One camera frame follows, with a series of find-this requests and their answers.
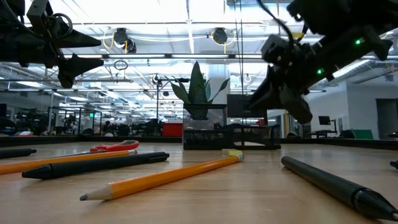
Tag black hanging cable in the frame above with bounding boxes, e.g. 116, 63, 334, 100
233, 0, 246, 147

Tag snake plant in white pot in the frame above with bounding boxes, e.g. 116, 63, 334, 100
164, 60, 231, 121

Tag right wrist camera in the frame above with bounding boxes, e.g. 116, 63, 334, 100
260, 34, 295, 67

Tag yellow pencil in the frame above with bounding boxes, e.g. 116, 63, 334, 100
79, 154, 244, 202
0, 149, 138, 175

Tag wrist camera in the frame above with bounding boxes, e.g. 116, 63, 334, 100
26, 0, 52, 30
260, 34, 295, 67

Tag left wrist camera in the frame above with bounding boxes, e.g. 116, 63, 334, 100
26, 0, 52, 30

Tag red box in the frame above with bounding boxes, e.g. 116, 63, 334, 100
162, 122, 184, 138

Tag green panel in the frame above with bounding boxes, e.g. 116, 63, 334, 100
352, 129, 374, 140

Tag red-handled scissors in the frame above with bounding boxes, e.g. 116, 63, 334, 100
62, 139, 141, 156

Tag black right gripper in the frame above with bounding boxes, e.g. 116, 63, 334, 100
248, 42, 343, 126

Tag black robot cell frame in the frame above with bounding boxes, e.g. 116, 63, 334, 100
48, 106, 103, 136

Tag black light stand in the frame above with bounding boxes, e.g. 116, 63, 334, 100
153, 73, 190, 125

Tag yellow-green eraser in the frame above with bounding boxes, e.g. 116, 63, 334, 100
221, 148, 244, 157

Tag black mesh desk organizer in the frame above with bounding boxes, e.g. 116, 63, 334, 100
182, 103, 282, 151

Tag black ceiling cable reel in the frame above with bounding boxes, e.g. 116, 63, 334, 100
112, 27, 137, 54
211, 27, 229, 45

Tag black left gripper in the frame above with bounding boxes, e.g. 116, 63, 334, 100
0, 29, 104, 89

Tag small black monitor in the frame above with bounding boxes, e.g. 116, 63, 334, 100
318, 115, 339, 135

